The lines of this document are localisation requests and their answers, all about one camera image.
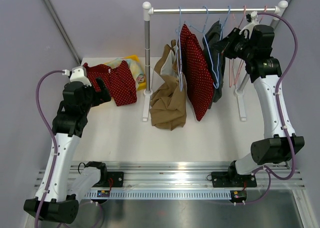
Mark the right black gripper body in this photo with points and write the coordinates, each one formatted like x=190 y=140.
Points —
x=240 y=48

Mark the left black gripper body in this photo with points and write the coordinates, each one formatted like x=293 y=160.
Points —
x=95 y=98

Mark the grey dotted skirt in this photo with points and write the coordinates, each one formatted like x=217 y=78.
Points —
x=213 y=36

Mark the red polka-dot skirt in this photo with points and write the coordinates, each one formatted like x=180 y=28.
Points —
x=119 y=81
x=198 y=78

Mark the floral pastel skirt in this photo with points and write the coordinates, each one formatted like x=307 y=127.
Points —
x=134 y=66

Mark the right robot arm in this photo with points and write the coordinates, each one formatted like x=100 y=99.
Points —
x=280 y=141

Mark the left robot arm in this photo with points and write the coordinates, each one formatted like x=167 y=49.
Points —
x=56 y=200

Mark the tan skirt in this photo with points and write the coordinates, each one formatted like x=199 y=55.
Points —
x=168 y=103

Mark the yellow plastic tray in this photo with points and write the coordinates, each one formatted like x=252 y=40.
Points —
x=140 y=86

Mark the white metal clothes rack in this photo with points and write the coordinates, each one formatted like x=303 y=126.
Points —
x=148 y=12

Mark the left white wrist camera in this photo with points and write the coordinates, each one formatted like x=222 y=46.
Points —
x=77 y=76

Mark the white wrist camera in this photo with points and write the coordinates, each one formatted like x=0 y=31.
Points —
x=252 y=21
x=77 y=76

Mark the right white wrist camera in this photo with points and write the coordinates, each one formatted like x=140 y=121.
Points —
x=252 y=21

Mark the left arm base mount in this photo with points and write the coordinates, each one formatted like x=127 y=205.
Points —
x=115 y=179

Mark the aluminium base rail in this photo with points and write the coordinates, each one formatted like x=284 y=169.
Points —
x=186 y=175

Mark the white slotted cable duct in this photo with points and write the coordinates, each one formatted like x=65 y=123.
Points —
x=158 y=195

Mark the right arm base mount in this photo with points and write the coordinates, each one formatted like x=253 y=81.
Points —
x=225 y=180

